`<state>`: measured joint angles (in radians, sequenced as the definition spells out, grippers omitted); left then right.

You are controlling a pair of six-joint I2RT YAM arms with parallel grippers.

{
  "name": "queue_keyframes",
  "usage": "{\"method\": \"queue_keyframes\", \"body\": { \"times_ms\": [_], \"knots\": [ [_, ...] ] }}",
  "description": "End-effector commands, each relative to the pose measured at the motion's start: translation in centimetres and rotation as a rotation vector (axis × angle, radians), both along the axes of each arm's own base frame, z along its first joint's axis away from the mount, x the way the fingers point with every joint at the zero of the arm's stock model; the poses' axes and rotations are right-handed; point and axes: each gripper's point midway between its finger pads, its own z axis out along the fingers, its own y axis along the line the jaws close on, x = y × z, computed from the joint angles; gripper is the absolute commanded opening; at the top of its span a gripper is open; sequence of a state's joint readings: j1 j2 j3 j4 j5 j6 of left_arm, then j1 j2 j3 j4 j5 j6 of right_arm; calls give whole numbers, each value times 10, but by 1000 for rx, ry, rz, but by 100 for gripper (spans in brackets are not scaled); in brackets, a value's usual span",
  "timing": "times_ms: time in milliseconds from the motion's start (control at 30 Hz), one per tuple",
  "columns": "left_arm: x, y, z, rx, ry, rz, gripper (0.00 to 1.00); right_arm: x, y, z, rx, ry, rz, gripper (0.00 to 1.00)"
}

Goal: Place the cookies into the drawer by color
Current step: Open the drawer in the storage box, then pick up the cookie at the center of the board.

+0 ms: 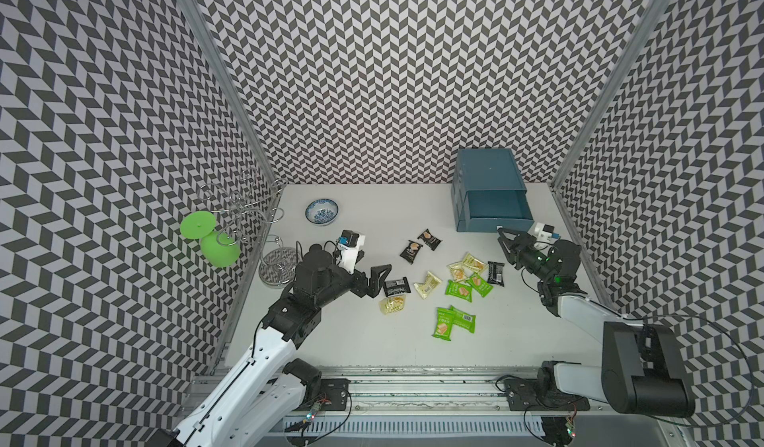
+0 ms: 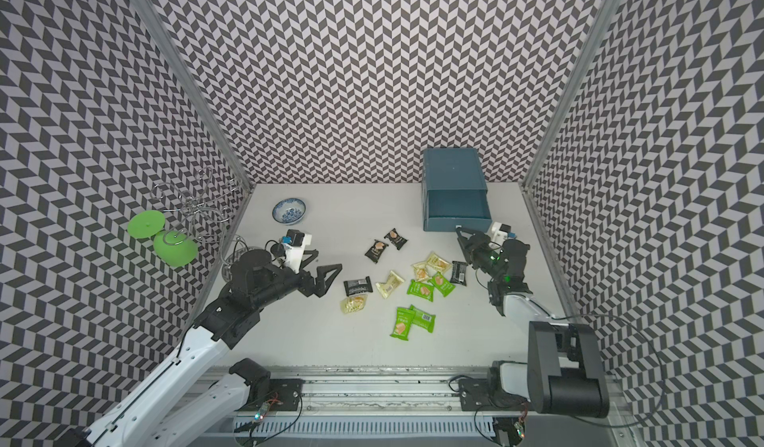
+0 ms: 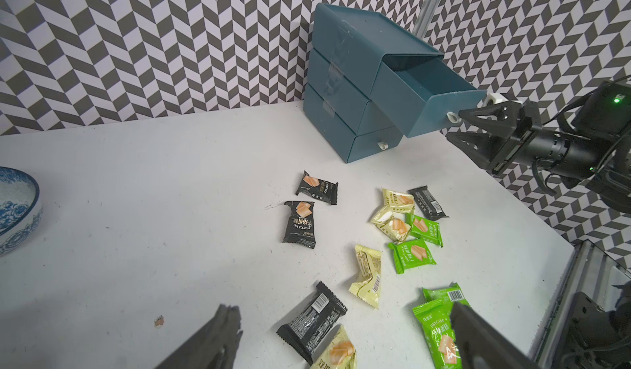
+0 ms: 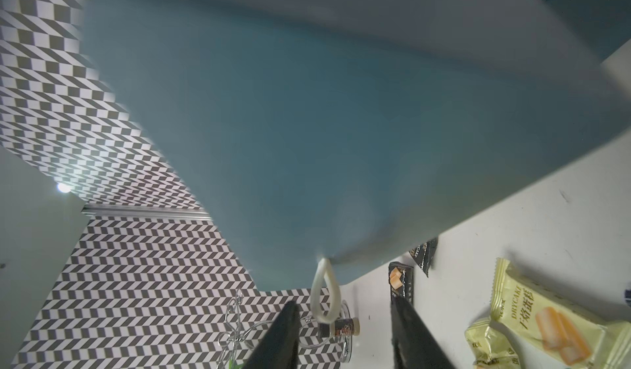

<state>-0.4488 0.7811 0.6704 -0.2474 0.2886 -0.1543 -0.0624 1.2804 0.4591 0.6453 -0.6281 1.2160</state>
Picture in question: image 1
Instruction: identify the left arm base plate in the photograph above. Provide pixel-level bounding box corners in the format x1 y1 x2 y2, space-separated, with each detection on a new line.
290 377 350 412

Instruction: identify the teal three-drawer cabinet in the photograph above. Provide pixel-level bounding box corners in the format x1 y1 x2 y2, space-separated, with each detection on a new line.
451 148 534 232

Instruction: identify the chrome wire cup rack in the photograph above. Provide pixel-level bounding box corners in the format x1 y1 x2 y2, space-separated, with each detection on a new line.
195 178 287 264

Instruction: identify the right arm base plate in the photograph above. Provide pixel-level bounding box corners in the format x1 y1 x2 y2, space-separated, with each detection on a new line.
501 377 591 412

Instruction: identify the yellow cookie packet bottom left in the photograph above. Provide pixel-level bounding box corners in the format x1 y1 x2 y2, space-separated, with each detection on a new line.
379 296 406 315

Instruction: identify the green cookie packet bottom right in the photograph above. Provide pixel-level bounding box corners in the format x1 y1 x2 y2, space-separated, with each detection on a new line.
449 306 476 334

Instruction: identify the aluminium front rail frame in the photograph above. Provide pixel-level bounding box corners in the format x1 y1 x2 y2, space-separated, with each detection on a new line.
172 365 696 447

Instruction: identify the green plastic cup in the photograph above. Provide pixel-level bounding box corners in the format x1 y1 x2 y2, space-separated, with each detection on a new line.
200 231 241 268
180 210 217 240

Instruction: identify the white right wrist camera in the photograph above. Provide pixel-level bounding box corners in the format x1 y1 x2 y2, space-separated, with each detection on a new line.
529 222 560 249

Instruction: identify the green cookie packet bottom left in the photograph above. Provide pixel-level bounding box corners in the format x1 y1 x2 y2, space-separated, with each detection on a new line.
433 308 455 342

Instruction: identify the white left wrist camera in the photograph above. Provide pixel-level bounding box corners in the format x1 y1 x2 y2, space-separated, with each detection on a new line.
334 230 365 274

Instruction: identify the black cookie packet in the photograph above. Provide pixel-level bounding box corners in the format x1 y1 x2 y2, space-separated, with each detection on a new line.
487 261 505 286
418 229 442 251
400 240 423 264
383 277 411 298

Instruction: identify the green cookie packet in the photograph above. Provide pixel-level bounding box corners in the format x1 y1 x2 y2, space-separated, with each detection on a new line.
445 280 473 303
433 308 455 342
449 306 476 334
468 273 493 298

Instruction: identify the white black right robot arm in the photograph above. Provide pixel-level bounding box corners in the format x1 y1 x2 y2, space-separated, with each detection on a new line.
497 227 696 418

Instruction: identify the yellow cookie packet small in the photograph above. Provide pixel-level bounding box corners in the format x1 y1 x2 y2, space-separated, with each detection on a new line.
448 262 470 282

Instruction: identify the blue white porcelain bowl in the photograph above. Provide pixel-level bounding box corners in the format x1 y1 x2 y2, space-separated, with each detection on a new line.
304 198 339 226

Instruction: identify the yellow cookie packet top right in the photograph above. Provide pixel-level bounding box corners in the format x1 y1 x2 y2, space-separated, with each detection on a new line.
462 253 487 274

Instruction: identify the green plastic cup lower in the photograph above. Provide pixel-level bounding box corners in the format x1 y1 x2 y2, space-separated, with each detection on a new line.
200 231 241 268

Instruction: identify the green plastic cup upper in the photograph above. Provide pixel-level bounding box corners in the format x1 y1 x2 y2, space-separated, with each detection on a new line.
180 210 217 240

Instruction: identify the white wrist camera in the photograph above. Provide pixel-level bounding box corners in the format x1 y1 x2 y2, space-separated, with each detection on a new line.
529 222 560 249
334 230 365 274

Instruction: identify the yellow cookie packet center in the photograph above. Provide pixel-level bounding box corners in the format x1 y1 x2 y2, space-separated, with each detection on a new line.
414 271 443 300

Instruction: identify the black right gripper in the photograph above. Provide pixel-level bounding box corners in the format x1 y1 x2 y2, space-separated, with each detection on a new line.
495 227 554 281

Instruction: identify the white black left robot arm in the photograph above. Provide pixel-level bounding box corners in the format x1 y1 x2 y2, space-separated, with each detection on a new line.
147 244 392 446

